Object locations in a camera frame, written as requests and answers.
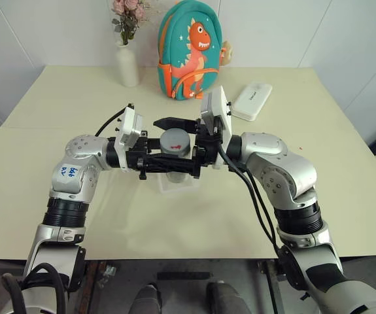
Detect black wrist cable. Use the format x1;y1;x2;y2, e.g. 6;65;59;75
218;147;282;260
243;169;279;245
94;107;126;137

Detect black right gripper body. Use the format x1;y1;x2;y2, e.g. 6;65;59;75
192;119;224;167

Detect white rectangular case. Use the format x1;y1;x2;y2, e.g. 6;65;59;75
231;82;273;122

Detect dark rounded shape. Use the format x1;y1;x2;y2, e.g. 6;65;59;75
131;283;160;314
205;280;252;314

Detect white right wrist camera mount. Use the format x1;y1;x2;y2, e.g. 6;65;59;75
199;84;233;170

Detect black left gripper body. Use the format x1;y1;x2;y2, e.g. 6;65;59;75
126;136;150;181

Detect pink flower bouquet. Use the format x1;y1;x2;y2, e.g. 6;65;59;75
111;0;148;46

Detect teal dinosaur backpack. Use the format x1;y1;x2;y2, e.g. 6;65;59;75
156;0;224;101

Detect white ceramic vase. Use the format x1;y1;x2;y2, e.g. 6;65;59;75
115;42;140;88

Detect clear plastic box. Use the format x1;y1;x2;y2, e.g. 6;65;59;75
156;169;201;198

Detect beige plush keychain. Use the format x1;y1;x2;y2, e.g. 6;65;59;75
219;40;236;67

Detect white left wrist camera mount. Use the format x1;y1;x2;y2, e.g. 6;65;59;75
114;105;146;171

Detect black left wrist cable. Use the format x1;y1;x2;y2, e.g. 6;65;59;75
94;107;126;137

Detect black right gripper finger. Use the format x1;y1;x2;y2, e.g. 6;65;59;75
187;146;205;179
152;116;197;134

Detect grey jar lid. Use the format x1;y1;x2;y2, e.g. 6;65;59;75
160;128;192;162

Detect black bar under table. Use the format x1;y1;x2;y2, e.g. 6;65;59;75
156;271;212;281

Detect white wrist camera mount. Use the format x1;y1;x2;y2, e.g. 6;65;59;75
199;84;233;170
114;105;146;171

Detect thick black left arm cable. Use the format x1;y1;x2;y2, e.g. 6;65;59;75
1;262;68;314

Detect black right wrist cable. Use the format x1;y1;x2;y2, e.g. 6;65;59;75
218;147;282;260
243;169;279;245

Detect metal table leg frame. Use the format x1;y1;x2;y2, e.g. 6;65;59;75
258;260;288;314

